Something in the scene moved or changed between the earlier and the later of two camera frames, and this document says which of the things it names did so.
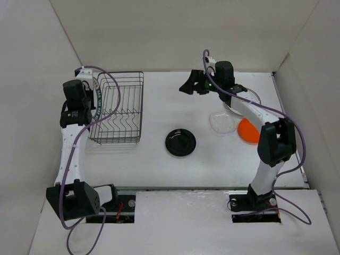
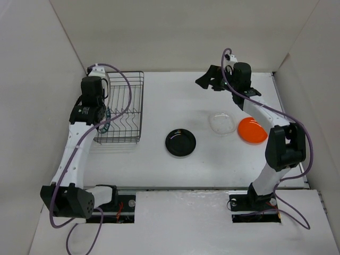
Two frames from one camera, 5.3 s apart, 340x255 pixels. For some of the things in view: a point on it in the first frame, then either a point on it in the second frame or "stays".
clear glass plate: [222, 124] stays
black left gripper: [90, 92] to [103, 86]
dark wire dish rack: [118, 118] stays
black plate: [180, 142] stays
